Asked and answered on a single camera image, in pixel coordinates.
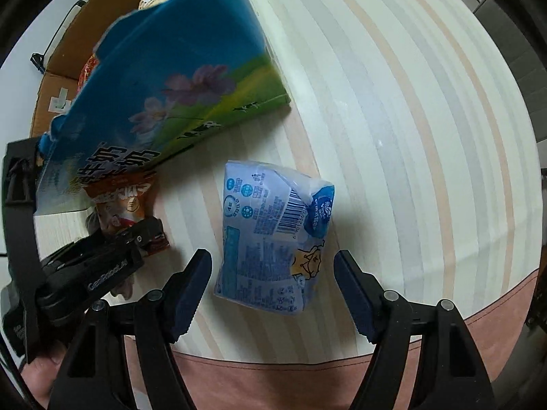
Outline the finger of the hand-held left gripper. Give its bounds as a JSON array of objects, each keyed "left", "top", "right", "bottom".
[{"left": 103, "top": 218, "right": 165, "bottom": 257}]

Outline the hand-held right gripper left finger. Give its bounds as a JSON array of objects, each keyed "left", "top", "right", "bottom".
[{"left": 47, "top": 248, "right": 213, "bottom": 410}]

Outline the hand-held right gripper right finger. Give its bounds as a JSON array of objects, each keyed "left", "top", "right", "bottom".
[{"left": 334, "top": 250, "right": 507, "bottom": 410}]

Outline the orange tissue packet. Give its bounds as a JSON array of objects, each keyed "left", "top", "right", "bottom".
[{"left": 83, "top": 177, "right": 172, "bottom": 257}]

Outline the blue tissue packet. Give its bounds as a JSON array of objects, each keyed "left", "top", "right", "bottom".
[{"left": 213, "top": 160, "right": 336, "bottom": 317}]

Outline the blue flower-print cardboard box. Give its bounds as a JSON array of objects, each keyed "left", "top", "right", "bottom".
[{"left": 30, "top": 0, "right": 292, "bottom": 216}]

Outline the pink cloth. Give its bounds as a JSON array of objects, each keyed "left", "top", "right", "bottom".
[{"left": 17, "top": 267, "right": 540, "bottom": 410}]

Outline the red tissue packet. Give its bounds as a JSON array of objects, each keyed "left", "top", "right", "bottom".
[{"left": 77, "top": 53, "right": 101, "bottom": 95}]

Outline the white striped bed sheet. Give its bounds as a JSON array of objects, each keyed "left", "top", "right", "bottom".
[{"left": 33, "top": 0, "right": 540, "bottom": 366}]

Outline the black cable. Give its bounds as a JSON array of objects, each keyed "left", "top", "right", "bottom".
[{"left": 31, "top": 0, "right": 86, "bottom": 73}]

